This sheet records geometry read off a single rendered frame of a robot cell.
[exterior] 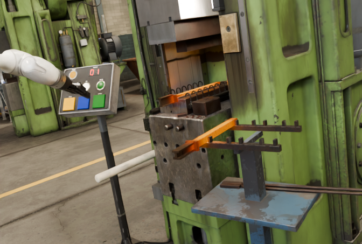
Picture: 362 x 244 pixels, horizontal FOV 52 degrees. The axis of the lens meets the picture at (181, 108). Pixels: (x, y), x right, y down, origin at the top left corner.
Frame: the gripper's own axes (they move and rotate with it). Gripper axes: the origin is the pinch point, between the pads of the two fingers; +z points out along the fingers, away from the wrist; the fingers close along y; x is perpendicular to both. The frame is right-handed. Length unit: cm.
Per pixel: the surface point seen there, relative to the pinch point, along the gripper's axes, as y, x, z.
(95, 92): -3.1, 5.5, 13.3
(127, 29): -397, 456, 682
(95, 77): -4.1, 14.7, 13.3
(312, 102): 110, -2, 41
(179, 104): 49, -7, 11
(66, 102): -21.6, 0.8, 12.5
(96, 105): -0.9, -2.5, 12.5
